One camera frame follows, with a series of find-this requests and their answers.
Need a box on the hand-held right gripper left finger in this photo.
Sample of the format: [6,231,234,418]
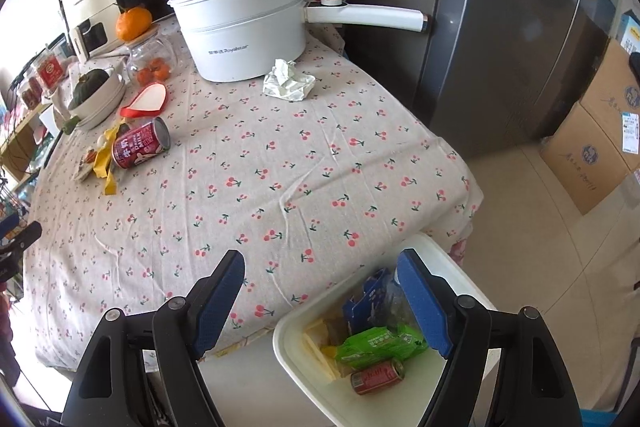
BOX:
[60,249,247,427]

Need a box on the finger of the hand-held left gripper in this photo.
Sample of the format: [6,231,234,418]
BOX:
[0,213,22,242]
[0,221,43,258]

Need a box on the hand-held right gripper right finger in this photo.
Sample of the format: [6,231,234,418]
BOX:
[396,248,583,427]

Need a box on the dark clear plastic bag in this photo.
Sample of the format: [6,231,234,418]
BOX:
[387,279,418,333]

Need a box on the torn blue orange carton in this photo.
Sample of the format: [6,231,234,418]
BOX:
[342,269,393,332]

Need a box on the green snack packet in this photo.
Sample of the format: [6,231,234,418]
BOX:
[334,326,430,370]

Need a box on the small red drink can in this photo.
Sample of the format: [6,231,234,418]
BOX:
[350,358,406,395]

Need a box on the yellow wrapper strip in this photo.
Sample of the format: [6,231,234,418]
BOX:
[94,121,132,196]

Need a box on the cream snack pouch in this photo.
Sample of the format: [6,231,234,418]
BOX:
[302,316,351,383]

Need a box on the dark red milk can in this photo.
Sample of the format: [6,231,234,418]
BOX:
[111,117,172,170]

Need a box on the white plastic bin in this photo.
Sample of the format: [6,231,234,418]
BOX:
[272,232,501,427]

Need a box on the white tissue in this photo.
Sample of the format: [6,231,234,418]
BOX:
[262,58,317,102]

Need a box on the wooden shelf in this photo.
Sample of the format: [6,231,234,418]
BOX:
[0,102,56,182]

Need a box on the cherry printed tablecloth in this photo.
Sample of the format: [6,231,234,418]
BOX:
[22,14,483,365]

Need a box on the green pumpkin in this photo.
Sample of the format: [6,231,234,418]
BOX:
[67,68,110,110]

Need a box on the white lunch bowl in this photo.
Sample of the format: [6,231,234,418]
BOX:
[65,68,127,131]

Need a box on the red and white spoon rest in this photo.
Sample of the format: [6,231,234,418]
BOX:
[119,83,168,118]

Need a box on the large cardboard box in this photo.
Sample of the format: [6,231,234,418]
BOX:
[540,99,640,215]

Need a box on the glass jar with wooden lid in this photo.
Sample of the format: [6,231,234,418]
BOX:
[125,24,176,86]

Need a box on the orange tangerine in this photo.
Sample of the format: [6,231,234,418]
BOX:
[116,6,153,42]

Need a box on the white electric cooking pot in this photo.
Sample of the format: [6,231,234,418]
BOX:
[167,0,430,82]

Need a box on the grey refrigerator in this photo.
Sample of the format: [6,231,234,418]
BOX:
[337,0,621,160]

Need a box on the small cardboard box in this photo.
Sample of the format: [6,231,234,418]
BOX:
[580,37,640,142]

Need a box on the blue printed box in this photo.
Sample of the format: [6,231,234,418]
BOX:
[620,9,640,55]

